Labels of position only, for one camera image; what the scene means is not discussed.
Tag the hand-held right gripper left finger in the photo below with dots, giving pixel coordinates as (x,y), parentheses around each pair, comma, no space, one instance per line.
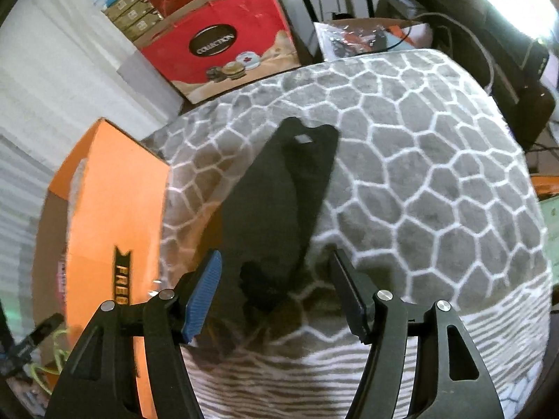
(205,292)

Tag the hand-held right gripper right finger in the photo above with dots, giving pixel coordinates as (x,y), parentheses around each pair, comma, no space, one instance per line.
(349,292)

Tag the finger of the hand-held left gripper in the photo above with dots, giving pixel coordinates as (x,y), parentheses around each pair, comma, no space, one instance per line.
(43,329)

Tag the black cloth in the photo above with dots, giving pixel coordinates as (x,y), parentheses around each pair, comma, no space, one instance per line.
(279,205)

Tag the orange cardboard box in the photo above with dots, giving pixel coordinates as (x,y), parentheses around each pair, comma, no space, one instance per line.
(118,192)

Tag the grey patterned cushion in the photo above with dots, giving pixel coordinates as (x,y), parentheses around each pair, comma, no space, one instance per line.
(415,161)

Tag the clear bag of small parts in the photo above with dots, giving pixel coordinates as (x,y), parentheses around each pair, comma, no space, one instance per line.
(349,39)

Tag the black electronic device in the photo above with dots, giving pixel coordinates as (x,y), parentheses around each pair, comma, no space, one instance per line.
(524,96)

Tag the stack of small brown cartons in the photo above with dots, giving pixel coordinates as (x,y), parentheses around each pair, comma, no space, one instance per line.
(131,13)

